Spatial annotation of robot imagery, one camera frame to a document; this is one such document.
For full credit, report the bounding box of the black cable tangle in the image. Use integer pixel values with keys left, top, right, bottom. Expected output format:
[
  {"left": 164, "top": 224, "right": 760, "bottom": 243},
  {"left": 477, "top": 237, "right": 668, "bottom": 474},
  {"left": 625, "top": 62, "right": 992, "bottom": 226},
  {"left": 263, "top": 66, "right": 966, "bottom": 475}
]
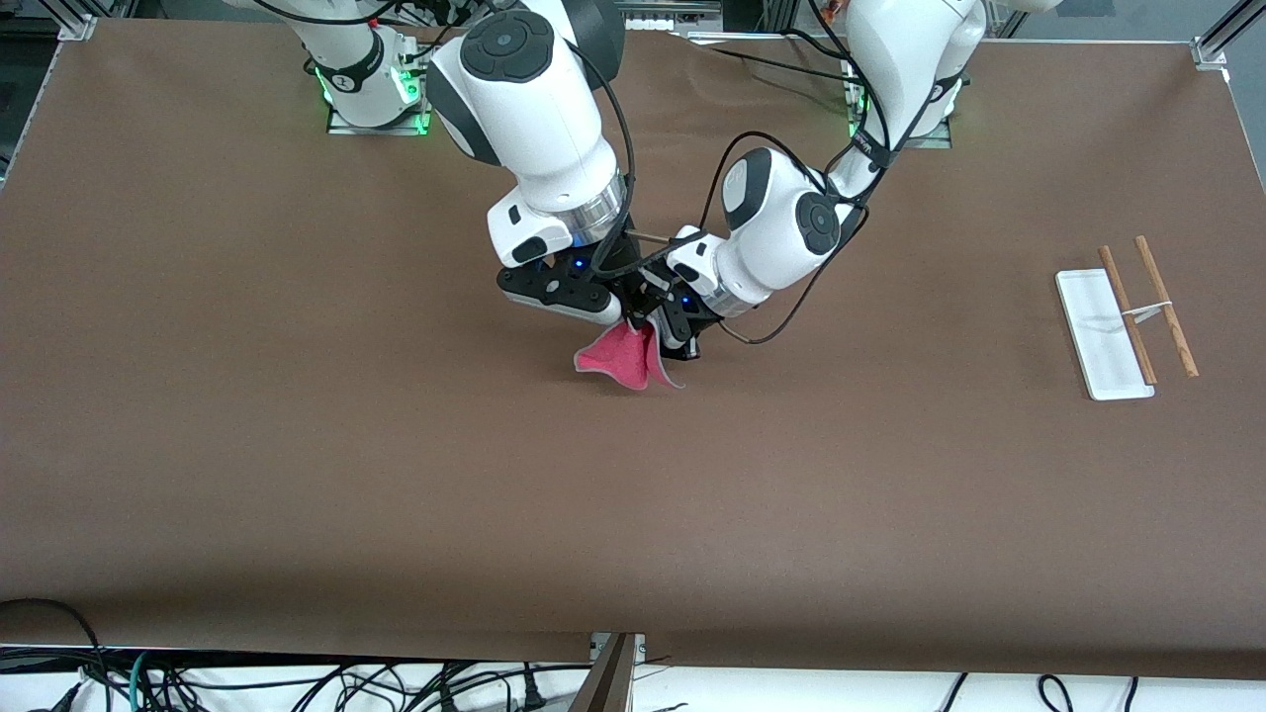
[{"left": 148, "top": 658, "right": 515, "bottom": 712}]

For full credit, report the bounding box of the white power strip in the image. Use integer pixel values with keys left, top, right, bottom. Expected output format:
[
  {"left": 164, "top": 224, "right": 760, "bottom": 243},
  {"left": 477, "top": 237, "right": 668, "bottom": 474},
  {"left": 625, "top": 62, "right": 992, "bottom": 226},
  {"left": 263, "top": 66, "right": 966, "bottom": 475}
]
[{"left": 623, "top": 0, "right": 723, "bottom": 31}]

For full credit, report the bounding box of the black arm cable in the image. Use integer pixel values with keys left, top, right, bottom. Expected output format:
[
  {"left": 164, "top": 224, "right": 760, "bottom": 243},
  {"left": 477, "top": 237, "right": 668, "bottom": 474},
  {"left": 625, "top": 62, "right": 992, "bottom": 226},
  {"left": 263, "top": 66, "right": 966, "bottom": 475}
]
[
  {"left": 569, "top": 30, "right": 639, "bottom": 278},
  {"left": 702, "top": 129, "right": 871, "bottom": 345}
]

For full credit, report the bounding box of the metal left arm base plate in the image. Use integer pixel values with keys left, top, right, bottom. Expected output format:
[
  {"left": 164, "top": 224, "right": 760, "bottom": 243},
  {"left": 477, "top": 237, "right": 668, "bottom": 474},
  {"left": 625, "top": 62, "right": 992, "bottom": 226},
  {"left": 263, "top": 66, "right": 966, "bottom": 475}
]
[{"left": 846, "top": 54, "right": 952, "bottom": 149}]

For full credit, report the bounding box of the black looped floor cable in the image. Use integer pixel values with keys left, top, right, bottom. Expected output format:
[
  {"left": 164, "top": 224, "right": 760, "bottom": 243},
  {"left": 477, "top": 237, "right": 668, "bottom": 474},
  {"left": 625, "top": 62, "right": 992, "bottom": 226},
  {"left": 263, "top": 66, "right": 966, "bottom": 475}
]
[{"left": 0, "top": 598, "right": 110, "bottom": 712}]

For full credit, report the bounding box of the brown table cover sheet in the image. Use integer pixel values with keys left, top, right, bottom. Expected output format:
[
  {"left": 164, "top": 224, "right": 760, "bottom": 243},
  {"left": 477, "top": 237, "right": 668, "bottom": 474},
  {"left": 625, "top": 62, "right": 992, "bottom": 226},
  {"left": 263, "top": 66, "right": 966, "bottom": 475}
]
[{"left": 0, "top": 18, "right": 1266, "bottom": 681}]

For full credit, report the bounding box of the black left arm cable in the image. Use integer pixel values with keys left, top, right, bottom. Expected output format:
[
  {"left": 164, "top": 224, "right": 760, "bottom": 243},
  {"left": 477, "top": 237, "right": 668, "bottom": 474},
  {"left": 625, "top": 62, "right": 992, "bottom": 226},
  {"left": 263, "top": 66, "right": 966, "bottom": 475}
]
[{"left": 702, "top": 129, "right": 871, "bottom": 345}]

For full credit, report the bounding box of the grey and pink towel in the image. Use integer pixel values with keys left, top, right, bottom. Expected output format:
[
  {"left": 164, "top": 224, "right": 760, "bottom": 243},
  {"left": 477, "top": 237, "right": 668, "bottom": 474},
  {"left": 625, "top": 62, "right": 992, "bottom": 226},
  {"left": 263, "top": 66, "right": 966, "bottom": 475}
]
[{"left": 574, "top": 318, "right": 685, "bottom": 393}]

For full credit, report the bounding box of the white rack with wooden bars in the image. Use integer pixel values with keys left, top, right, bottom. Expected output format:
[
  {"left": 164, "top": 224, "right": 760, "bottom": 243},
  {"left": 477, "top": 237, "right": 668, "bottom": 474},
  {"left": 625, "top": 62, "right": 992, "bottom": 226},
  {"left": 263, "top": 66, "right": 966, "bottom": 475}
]
[{"left": 1054, "top": 235, "right": 1201, "bottom": 402}]

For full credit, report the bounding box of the aluminium frame corner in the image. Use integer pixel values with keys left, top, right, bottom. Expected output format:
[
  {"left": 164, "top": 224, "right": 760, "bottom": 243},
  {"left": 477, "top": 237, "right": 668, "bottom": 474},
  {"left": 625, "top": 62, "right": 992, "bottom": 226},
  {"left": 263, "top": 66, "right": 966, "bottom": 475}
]
[
  {"left": 54, "top": 0, "right": 100, "bottom": 43},
  {"left": 1192, "top": 0, "right": 1266, "bottom": 70}
]

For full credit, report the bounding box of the small metal bracket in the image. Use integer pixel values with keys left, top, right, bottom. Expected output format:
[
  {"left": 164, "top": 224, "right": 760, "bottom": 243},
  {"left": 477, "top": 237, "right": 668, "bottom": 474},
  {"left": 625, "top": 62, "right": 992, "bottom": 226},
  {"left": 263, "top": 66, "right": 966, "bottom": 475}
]
[{"left": 590, "top": 633, "right": 646, "bottom": 666}]

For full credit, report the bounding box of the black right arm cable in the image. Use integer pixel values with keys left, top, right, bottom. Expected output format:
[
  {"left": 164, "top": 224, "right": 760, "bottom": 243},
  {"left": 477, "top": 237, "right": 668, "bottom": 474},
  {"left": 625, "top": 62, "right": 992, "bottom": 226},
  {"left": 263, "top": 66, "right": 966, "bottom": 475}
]
[{"left": 569, "top": 30, "right": 639, "bottom": 278}]

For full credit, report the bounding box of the brown wooden table leg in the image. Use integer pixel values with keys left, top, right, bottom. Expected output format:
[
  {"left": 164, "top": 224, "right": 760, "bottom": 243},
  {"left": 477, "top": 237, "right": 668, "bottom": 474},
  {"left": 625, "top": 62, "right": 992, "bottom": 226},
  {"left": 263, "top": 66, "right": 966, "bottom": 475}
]
[{"left": 569, "top": 633, "right": 636, "bottom": 712}]

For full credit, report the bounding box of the black base power cable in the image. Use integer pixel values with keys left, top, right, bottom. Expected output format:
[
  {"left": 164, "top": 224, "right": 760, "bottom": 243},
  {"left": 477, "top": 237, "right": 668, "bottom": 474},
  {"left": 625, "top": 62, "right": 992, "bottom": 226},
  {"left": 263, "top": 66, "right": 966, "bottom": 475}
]
[{"left": 692, "top": 38, "right": 852, "bottom": 85}]

